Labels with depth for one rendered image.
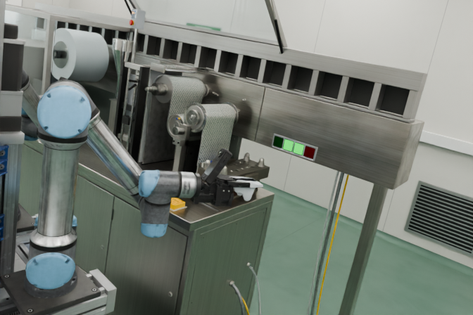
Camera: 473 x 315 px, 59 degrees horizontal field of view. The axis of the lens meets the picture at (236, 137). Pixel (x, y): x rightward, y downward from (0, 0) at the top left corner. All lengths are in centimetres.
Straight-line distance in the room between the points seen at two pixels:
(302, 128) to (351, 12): 263
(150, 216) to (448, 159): 341
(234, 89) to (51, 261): 142
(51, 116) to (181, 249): 98
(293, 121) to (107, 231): 108
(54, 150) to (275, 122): 130
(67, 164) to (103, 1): 617
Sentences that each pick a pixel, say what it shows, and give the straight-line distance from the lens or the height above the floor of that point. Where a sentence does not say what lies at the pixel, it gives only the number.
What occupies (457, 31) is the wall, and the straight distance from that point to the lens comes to 425.
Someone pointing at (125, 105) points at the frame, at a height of 122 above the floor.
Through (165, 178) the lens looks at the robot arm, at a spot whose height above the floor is 124.
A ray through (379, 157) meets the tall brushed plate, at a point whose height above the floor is 126.
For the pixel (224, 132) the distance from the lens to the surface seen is 214.
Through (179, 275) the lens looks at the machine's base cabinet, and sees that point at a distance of 190.
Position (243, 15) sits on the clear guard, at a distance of 219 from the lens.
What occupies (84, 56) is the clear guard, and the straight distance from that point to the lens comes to 275.
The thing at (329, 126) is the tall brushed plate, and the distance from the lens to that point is 201.
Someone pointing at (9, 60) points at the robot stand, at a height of 147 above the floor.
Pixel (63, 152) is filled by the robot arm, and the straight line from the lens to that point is 111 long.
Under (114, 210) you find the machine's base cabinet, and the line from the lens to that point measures 214.
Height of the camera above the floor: 164
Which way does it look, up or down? 13 degrees down
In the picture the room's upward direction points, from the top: 11 degrees clockwise
